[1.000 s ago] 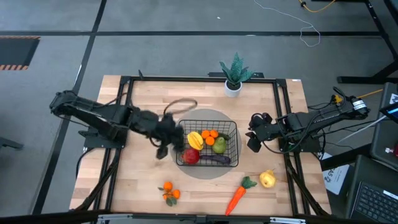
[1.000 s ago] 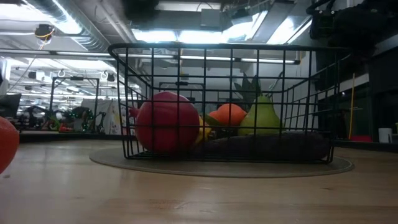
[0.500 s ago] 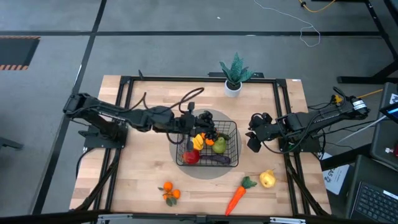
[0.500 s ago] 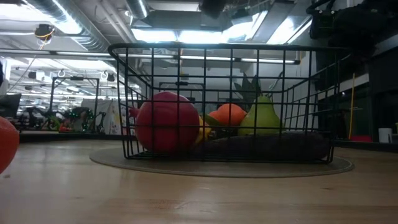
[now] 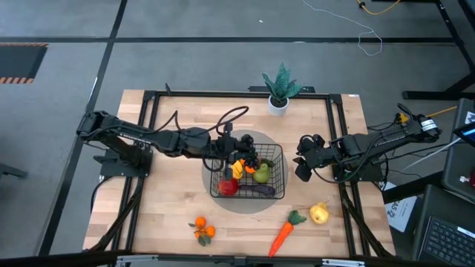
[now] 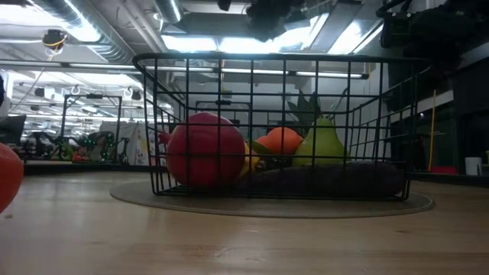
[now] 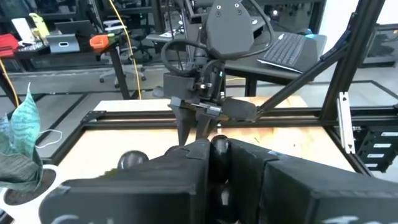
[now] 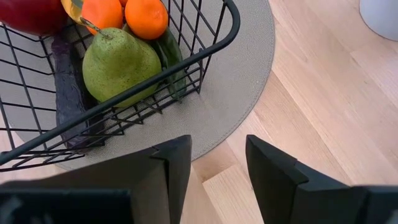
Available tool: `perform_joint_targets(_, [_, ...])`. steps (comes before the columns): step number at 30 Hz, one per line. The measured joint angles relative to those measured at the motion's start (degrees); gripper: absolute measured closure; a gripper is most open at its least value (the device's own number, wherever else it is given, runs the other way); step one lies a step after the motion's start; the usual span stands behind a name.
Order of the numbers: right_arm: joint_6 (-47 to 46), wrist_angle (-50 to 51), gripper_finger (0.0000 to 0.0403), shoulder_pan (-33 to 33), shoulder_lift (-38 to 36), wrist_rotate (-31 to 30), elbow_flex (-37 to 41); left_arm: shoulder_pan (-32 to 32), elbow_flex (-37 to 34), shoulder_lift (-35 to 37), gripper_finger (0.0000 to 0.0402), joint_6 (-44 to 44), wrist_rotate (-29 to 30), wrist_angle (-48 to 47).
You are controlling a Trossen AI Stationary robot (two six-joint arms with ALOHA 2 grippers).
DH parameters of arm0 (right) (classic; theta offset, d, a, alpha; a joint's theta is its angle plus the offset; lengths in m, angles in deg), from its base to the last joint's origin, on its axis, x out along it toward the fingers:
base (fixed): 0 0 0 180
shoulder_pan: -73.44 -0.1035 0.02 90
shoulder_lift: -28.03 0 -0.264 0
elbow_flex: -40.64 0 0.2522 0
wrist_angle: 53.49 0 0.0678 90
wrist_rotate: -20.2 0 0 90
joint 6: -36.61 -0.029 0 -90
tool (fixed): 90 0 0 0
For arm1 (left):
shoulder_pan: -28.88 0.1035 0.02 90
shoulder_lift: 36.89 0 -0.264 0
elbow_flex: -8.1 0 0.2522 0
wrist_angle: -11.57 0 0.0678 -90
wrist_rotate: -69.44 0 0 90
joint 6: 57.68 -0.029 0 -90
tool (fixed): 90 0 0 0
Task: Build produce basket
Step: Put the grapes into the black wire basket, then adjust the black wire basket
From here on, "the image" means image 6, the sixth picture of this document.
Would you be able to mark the green pear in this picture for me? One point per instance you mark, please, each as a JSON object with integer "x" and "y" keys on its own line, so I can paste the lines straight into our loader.
{"x": 328, "y": 147}

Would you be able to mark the tangerine bunch with leaves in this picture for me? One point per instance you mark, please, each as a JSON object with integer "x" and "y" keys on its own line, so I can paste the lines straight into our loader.
{"x": 273, "y": 141}

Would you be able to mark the yellow star fruit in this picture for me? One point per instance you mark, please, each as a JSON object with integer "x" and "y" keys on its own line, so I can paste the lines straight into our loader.
{"x": 245, "y": 164}

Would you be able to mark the red pomegranate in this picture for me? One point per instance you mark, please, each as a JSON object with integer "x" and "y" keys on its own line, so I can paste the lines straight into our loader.
{"x": 202, "y": 139}

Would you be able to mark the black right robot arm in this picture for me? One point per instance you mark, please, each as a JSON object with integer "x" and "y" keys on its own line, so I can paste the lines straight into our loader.
{"x": 443, "y": 34}

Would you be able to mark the red container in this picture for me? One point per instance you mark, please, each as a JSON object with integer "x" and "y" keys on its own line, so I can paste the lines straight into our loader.
{"x": 443, "y": 170}

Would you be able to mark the grey round mat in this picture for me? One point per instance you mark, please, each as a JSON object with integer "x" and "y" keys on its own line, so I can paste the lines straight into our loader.
{"x": 267, "y": 209}

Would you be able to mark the red fruit at left edge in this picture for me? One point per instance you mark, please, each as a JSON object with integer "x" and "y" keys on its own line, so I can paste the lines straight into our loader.
{"x": 9, "y": 175}

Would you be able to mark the black frame robot station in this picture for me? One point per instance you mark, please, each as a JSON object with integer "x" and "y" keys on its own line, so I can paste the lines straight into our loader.
{"x": 91, "y": 96}

